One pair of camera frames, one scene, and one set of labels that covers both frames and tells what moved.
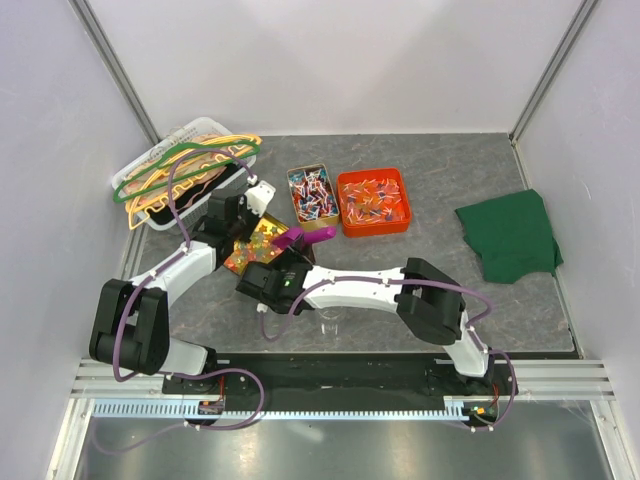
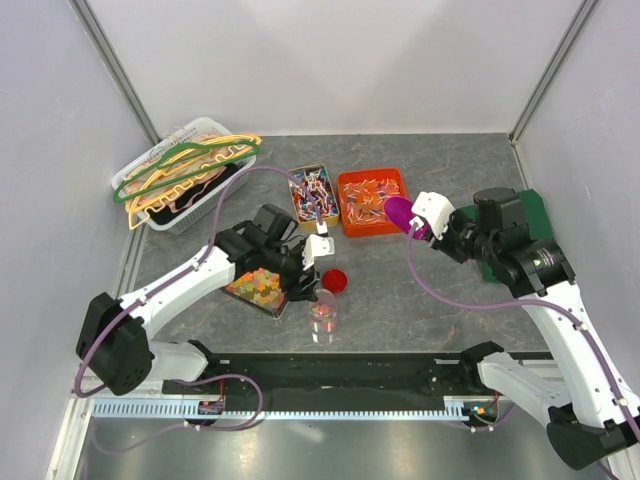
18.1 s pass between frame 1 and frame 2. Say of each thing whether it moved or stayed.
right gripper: moved
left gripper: moved
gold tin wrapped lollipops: stayed
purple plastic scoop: moved
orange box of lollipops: stayed
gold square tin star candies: moved
